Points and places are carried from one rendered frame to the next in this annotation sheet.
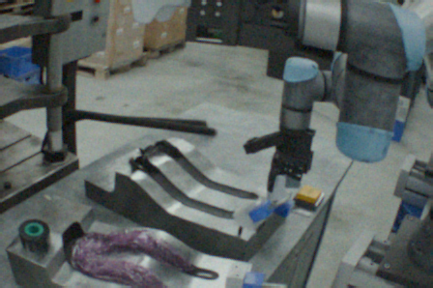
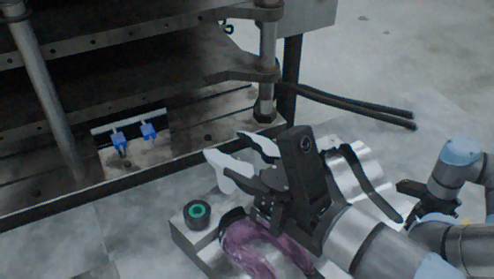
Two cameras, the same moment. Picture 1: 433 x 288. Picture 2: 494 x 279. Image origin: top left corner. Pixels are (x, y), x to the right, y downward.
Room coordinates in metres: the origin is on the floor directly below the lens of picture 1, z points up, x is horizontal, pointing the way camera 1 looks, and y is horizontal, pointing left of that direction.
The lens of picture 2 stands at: (0.17, -0.16, 1.87)
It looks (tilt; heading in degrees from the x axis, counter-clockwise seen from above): 42 degrees down; 36
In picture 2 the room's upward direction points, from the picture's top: straight up
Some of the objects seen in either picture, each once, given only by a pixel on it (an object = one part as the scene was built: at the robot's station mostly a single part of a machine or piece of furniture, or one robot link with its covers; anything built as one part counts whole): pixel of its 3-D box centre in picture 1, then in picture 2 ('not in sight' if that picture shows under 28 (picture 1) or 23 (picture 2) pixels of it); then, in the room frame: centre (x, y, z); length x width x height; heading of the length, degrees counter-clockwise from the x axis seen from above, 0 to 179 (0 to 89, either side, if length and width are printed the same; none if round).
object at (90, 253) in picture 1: (127, 255); (265, 248); (0.71, 0.16, 0.90); 0.26 x 0.18 x 0.08; 80
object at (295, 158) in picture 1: (293, 150); (436, 207); (0.98, -0.18, 1.04); 0.09 x 0.08 x 0.12; 63
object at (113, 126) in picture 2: not in sight; (117, 100); (0.94, 1.04, 0.87); 0.50 x 0.27 x 0.17; 63
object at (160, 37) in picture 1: (136, 22); not in sight; (6.07, 1.24, 0.37); 1.20 x 0.82 x 0.74; 68
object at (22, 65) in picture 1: (15, 60); not in sight; (4.21, 2.33, 0.32); 0.60 x 0.41 x 0.22; 66
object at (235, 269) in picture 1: (257, 282); not in sight; (0.71, -0.11, 0.86); 0.13 x 0.05 x 0.05; 80
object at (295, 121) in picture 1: (296, 116); (445, 184); (0.99, -0.17, 1.12); 0.08 x 0.08 x 0.05
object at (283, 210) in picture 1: (287, 208); not in sight; (0.97, -0.19, 0.89); 0.13 x 0.05 x 0.05; 62
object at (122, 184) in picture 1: (182, 189); (348, 190); (1.06, 0.07, 0.87); 0.50 x 0.26 x 0.14; 63
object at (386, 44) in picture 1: (380, 34); (407, 276); (0.48, -0.17, 1.43); 0.11 x 0.08 x 0.09; 83
